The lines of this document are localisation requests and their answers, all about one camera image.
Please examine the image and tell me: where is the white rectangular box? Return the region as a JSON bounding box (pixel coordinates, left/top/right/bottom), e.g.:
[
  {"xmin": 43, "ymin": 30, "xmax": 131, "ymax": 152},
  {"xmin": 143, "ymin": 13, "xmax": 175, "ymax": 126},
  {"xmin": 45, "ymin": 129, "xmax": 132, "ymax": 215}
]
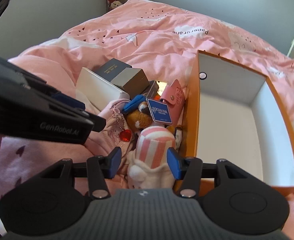
[{"xmin": 76, "ymin": 68, "xmax": 130, "ymax": 111}]

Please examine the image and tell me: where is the pink striped white plush toy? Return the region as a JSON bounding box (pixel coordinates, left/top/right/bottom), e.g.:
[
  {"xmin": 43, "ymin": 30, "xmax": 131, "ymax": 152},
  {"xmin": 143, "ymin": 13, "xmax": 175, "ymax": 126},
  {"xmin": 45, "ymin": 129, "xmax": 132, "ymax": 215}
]
[{"xmin": 127, "ymin": 126, "xmax": 175, "ymax": 189}]

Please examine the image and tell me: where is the brown bear plush with tag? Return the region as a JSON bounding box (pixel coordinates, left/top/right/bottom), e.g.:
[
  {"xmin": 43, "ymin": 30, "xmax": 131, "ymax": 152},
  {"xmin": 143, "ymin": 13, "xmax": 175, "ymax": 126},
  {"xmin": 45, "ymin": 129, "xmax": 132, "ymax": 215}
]
[{"xmin": 122, "ymin": 94, "xmax": 168, "ymax": 134}]

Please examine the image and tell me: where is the dark grey gift box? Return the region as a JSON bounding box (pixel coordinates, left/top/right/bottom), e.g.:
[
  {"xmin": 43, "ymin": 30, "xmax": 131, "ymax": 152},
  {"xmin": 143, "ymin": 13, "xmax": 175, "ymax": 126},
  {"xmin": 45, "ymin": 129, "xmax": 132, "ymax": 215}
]
[{"xmin": 94, "ymin": 58, "xmax": 149, "ymax": 99}]

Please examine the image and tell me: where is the pink bag with heart charm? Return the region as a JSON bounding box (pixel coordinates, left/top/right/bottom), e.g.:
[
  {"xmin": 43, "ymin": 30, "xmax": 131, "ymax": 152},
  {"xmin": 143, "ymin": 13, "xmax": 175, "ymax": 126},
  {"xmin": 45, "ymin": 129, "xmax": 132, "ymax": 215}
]
[{"xmin": 84, "ymin": 99, "xmax": 134, "ymax": 175}]

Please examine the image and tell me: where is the small dark patterned box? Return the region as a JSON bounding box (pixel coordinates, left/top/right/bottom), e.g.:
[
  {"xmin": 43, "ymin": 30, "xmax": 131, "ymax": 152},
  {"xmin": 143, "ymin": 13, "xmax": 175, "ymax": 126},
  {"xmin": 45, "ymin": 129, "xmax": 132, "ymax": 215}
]
[{"xmin": 142, "ymin": 80, "xmax": 167, "ymax": 99}]

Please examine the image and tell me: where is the pink leather key pouch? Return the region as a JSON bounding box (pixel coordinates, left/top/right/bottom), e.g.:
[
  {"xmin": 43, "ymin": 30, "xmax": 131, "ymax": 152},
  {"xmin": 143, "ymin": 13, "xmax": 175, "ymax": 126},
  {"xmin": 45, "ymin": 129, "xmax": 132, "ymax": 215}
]
[{"xmin": 160, "ymin": 79, "xmax": 186, "ymax": 126}]

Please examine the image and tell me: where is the orange cardboard storage box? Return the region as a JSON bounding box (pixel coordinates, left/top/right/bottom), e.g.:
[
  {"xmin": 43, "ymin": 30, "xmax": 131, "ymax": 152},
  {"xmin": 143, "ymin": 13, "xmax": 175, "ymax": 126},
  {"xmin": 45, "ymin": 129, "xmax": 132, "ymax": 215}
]
[{"xmin": 178, "ymin": 51, "xmax": 294, "ymax": 196}]

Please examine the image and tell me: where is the pink printed bed duvet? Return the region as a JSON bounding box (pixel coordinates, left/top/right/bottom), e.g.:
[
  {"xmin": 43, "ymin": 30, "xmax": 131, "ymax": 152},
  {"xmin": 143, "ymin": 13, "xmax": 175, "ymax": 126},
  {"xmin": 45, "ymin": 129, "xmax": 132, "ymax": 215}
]
[{"xmin": 0, "ymin": 0, "xmax": 294, "ymax": 239}]

